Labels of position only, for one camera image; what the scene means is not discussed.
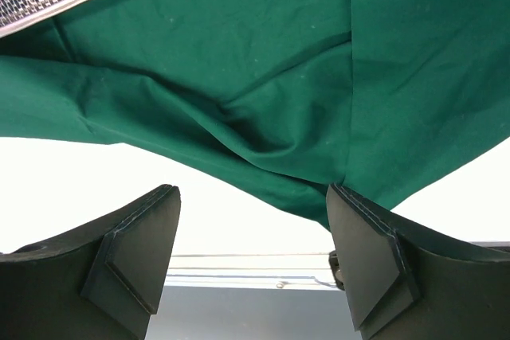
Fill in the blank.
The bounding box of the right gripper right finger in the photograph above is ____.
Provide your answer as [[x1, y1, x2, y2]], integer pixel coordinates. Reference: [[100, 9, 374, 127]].
[[327, 184, 509, 339]]

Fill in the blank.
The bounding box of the aluminium front rail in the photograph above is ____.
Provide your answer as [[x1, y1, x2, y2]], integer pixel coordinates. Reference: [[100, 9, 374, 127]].
[[147, 252, 361, 339]]

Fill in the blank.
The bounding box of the green surgical cloth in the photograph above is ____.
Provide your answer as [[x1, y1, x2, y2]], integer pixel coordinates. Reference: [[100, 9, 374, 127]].
[[1, 0, 509, 225]]

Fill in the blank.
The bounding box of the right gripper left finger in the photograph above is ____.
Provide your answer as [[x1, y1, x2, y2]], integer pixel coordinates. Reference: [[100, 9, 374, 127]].
[[1, 185, 181, 339]]

